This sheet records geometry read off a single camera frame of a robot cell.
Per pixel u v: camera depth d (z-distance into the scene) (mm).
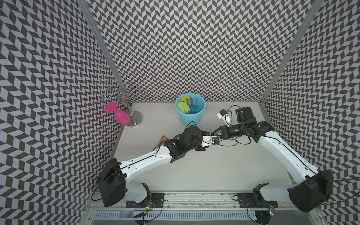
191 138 551
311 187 381
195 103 999
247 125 577
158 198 738
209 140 618
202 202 741
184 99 994
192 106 1001
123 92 1165
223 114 669
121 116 847
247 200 738
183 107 990
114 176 404
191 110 1012
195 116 1047
